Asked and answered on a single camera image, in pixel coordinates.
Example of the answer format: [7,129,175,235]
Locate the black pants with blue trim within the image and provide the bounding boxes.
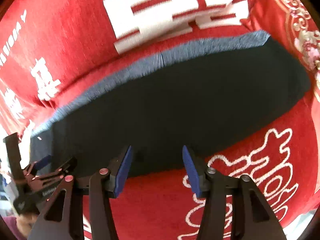
[30,30,311,177]

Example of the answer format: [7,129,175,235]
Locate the purple sleeve left forearm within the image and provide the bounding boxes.
[3,216,26,240]

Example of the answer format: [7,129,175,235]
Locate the person left hand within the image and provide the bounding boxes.
[16,213,38,238]

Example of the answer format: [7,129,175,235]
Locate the red sofa cover white characters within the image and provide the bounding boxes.
[1,0,319,239]

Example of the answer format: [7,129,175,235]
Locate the red embroidered cushion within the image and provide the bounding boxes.
[243,0,319,138]

